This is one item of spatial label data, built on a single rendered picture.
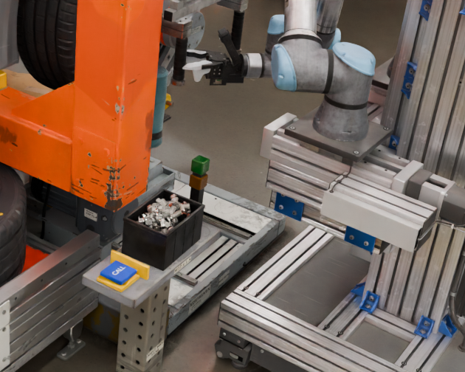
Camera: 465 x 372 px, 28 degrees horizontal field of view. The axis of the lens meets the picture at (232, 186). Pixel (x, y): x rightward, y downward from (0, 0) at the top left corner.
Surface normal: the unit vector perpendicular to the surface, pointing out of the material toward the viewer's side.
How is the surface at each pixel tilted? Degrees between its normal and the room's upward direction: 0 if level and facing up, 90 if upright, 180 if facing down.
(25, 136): 90
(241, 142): 0
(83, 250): 90
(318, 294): 0
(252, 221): 0
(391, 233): 90
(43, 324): 90
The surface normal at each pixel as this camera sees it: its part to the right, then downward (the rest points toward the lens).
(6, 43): 0.85, 0.35
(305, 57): 0.13, -0.24
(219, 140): 0.12, -0.86
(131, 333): -0.51, 0.38
